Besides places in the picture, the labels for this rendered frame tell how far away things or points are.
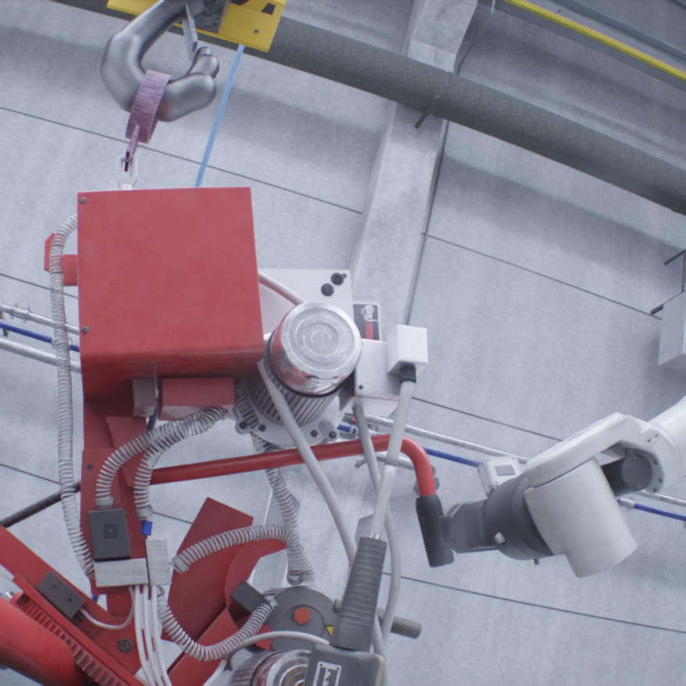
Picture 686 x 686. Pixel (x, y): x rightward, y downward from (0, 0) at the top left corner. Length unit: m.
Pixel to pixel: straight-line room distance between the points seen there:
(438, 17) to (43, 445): 6.21
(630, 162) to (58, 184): 6.04
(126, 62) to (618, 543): 1.07
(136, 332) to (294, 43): 8.30
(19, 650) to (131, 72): 0.92
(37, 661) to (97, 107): 9.03
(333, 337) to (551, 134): 8.76
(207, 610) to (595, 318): 9.29
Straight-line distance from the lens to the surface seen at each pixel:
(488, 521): 0.93
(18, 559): 1.27
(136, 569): 1.18
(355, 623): 1.07
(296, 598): 1.30
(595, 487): 0.83
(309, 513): 8.29
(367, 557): 1.08
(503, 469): 1.02
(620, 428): 0.84
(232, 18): 1.72
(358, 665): 1.06
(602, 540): 0.83
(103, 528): 1.18
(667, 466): 0.87
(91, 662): 1.17
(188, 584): 1.34
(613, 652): 9.99
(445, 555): 1.18
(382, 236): 9.16
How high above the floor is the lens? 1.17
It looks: 19 degrees up
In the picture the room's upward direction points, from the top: 13 degrees clockwise
